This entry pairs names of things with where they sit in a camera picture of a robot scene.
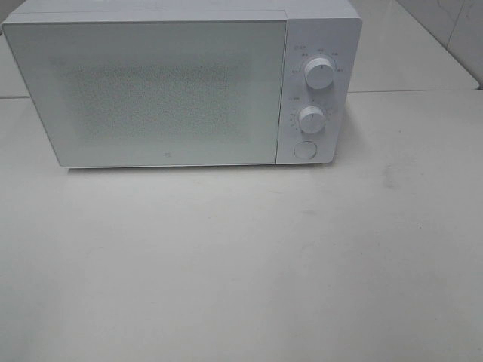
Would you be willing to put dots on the white microwave oven body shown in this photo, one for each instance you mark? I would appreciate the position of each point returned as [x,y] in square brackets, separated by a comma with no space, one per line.
[313,28]

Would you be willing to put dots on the white microwave door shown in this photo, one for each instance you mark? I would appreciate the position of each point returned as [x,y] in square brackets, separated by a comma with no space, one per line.
[154,94]

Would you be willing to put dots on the white timer knob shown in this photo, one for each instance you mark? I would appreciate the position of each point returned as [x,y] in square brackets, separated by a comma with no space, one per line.
[311,119]

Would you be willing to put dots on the round white door button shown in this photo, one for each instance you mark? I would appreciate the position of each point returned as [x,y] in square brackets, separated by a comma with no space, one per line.
[305,150]

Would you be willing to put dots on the upper white power knob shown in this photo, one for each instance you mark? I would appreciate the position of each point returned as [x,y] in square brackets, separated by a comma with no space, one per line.
[319,72]

